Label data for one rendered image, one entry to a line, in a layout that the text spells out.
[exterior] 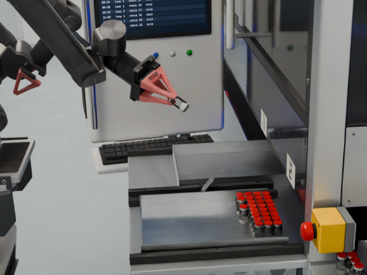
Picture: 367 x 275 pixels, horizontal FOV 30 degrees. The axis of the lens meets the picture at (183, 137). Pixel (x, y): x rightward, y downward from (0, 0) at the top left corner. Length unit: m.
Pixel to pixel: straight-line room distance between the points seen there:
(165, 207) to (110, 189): 2.17
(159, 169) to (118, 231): 1.52
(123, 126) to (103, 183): 1.62
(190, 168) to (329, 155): 0.66
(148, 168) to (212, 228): 0.41
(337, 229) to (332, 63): 0.34
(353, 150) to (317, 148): 0.08
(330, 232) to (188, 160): 0.75
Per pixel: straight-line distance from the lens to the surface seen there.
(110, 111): 2.42
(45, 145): 4.69
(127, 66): 1.53
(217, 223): 1.73
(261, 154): 2.13
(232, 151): 2.14
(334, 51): 1.40
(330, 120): 1.44
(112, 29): 1.50
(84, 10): 2.26
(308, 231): 1.45
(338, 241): 1.46
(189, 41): 2.40
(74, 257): 3.34
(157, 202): 1.81
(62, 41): 1.43
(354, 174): 1.51
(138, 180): 1.97
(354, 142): 1.48
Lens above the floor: 1.71
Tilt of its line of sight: 22 degrees down
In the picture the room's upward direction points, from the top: 2 degrees counter-clockwise
